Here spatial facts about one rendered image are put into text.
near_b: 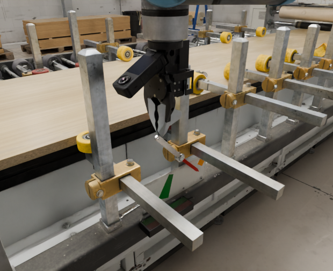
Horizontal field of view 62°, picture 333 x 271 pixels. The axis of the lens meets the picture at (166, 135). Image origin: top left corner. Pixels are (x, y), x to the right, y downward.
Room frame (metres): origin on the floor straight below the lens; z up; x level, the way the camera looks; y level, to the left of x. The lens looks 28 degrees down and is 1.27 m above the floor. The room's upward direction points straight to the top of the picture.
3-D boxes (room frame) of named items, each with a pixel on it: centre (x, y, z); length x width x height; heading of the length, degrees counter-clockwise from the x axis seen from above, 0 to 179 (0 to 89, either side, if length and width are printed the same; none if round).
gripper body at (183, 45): (0.58, 0.00, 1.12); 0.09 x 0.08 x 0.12; 131
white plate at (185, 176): (0.68, -0.03, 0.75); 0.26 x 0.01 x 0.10; 131
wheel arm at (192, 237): (0.54, 0.08, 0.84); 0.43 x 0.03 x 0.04; 41
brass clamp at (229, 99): (0.90, -0.24, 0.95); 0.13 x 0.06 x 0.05; 131
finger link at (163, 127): (0.57, -0.01, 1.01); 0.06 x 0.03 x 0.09; 131
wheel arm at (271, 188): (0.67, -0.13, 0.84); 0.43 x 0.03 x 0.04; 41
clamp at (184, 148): (0.74, -0.05, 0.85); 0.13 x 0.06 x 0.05; 131
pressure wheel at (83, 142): (0.69, 0.21, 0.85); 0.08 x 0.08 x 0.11
